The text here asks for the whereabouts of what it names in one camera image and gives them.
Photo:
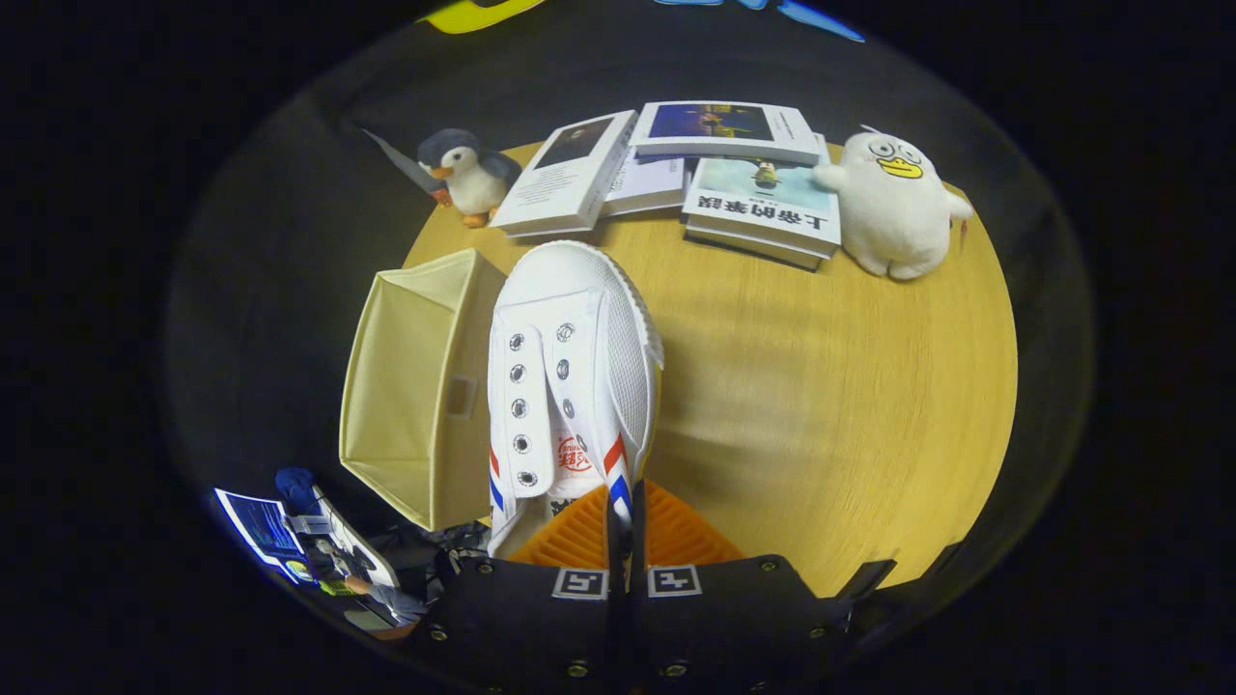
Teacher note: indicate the cream fabric storage box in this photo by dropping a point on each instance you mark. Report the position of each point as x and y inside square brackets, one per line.
[406, 386]

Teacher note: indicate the book with teal cover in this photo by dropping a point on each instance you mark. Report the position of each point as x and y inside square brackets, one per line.
[763, 208]

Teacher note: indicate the blue cloth object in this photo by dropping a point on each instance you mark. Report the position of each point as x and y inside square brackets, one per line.
[294, 487]

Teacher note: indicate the thin white booklet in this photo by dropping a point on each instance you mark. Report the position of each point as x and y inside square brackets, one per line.
[647, 183]

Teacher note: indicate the penguin plush toy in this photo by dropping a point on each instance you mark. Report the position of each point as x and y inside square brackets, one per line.
[478, 183]

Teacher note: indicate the white canvas shoe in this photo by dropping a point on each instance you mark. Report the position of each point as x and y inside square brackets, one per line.
[579, 290]

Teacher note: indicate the computer monitor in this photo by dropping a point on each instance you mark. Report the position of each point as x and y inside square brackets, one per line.
[261, 526]

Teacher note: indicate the white duck plush toy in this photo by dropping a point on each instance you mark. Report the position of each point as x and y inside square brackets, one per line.
[898, 222]

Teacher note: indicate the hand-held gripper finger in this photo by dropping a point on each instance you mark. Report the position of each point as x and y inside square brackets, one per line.
[614, 550]
[638, 550]

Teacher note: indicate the white book with portrait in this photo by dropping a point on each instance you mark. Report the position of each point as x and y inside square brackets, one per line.
[560, 183]

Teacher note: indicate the book with dark photo cover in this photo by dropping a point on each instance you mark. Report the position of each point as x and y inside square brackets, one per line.
[715, 124]

